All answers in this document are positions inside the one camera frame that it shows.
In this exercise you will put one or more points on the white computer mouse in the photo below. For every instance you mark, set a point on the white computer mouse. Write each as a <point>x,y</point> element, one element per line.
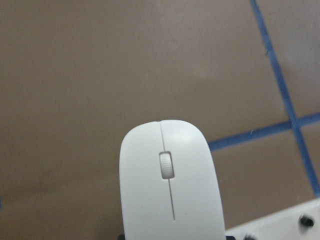
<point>168,184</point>

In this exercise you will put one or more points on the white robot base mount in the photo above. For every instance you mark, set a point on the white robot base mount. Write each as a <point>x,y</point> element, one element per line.
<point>299,222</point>

